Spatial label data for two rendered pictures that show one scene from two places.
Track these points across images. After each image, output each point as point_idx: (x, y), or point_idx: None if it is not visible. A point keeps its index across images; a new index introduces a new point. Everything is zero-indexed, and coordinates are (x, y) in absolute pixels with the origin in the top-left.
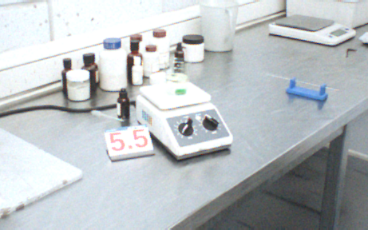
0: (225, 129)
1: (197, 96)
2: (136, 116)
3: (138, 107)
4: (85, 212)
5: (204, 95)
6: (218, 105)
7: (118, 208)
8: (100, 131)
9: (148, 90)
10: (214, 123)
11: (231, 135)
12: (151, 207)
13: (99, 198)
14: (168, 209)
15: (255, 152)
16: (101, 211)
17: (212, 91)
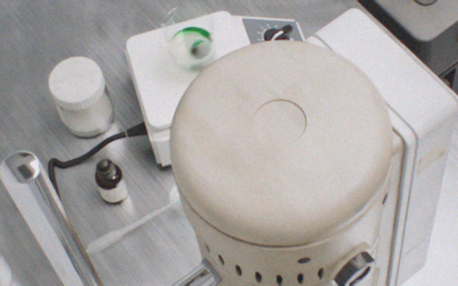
0: (285, 23)
1: (221, 32)
2: (164, 161)
3: (169, 148)
4: None
5: (219, 19)
6: (104, 17)
7: None
8: (182, 241)
9: (172, 110)
10: (289, 32)
11: (290, 19)
12: None
13: (438, 249)
14: None
15: (313, 2)
16: None
17: (30, 13)
